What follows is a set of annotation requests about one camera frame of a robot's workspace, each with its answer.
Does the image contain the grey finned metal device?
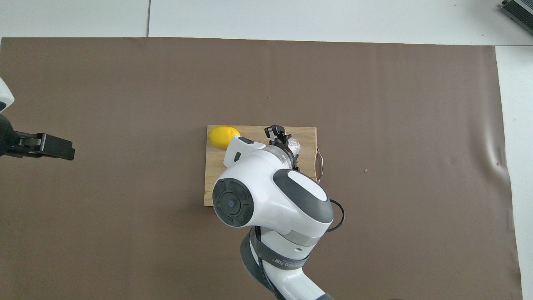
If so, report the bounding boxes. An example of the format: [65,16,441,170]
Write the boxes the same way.
[500,0,533,30]

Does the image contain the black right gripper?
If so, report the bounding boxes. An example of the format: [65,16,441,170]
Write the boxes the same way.
[265,124,301,170]

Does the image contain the brown paper table mat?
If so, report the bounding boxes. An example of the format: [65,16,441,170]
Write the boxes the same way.
[0,37,523,300]

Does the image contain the yellow lemon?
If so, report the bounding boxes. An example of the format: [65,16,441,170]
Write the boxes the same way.
[208,126,241,149]

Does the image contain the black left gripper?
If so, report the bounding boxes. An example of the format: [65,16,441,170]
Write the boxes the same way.
[0,113,76,161]

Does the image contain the wooden cutting board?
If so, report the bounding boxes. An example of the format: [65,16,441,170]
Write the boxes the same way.
[204,126,324,208]

